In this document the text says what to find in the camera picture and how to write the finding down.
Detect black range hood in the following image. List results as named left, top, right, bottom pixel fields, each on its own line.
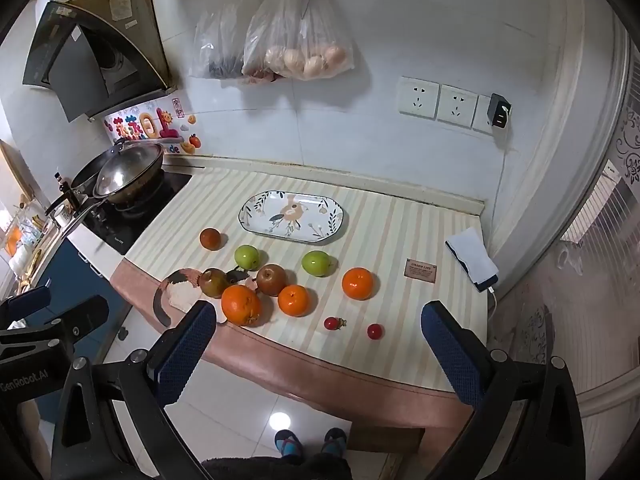
left=22, top=1, right=173, bottom=123

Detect green apple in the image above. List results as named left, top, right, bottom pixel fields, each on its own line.
left=301, top=250, right=335, bottom=277
left=234, top=244, right=261, bottom=271

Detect clear plastic bag dark contents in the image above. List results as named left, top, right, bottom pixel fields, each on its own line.
left=189, top=0, right=261, bottom=81

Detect colourful wall stickers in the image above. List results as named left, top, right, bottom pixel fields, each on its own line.
left=102, top=95, right=202, bottom=157

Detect floral patterned glass door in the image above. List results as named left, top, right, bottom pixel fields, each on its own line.
left=492, top=157, right=640, bottom=480

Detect person's left forearm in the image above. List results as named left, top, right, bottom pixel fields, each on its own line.
left=15, top=401, right=55, bottom=480

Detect dark charger plug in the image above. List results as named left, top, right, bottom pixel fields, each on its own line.
left=487, top=93, right=514, bottom=131

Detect small orange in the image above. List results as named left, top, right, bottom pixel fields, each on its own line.
left=277, top=284, right=313, bottom=318

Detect clear plastic bag of onions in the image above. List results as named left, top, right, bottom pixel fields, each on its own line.
left=241, top=0, right=357, bottom=84

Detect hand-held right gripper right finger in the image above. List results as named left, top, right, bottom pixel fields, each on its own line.
left=420, top=300, right=586, bottom=480

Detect bird patterned ceramic plate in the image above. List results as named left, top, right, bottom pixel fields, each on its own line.
left=237, top=190, right=345, bottom=246

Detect person's right slippered foot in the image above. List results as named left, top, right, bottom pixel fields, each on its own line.
left=321, top=427, right=348, bottom=458

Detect person's slippered foot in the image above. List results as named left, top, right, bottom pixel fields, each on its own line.
left=321, top=427, right=348, bottom=458
left=274, top=428, right=304, bottom=459

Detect cat shaped mat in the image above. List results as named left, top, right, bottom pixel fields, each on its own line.
left=152, top=267, right=261, bottom=328

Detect person's left slippered foot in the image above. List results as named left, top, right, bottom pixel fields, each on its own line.
left=274, top=428, right=304, bottom=459

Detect large orange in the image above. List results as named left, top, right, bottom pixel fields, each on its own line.
left=220, top=284, right=263, bottom=328

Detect person's dark clothing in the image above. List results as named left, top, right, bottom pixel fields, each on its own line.
left=200, top=452, right=353, bottom=480

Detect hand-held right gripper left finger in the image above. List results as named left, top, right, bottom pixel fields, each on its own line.
left=50, top=300, right=218, bottom=480

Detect steel wok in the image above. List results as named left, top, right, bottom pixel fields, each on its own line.
left=45, top=141, right=166, bottom=233

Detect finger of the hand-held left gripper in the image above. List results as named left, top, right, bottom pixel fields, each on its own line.
left=0, top=285, right=54, bottom=329
left=0, top=295, right=110, bottom=362

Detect brown rectangular label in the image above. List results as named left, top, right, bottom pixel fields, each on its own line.
left=403, top=258, right=439, bottom=283

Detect medium orange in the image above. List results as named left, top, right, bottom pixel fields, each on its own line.
left=341, top=267, right=376, bottom=301

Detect blue base cabinet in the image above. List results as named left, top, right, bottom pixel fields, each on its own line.
left=37, top=237, right=133, bottom=366

